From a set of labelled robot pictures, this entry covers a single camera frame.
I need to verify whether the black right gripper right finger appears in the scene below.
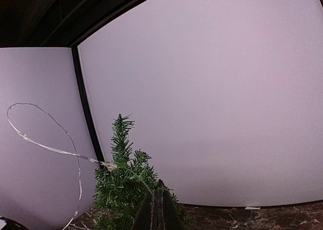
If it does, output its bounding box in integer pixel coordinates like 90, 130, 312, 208
158, 189, 183, 230

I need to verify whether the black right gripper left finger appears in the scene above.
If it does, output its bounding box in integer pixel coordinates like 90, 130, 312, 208
132, 190, 158, 230

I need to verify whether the small green christmas tree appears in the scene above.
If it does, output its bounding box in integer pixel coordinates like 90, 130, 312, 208
94, 115, 195, 229

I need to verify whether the black corner frame post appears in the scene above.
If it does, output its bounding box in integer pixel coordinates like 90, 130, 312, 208
71, 46, 104, 161

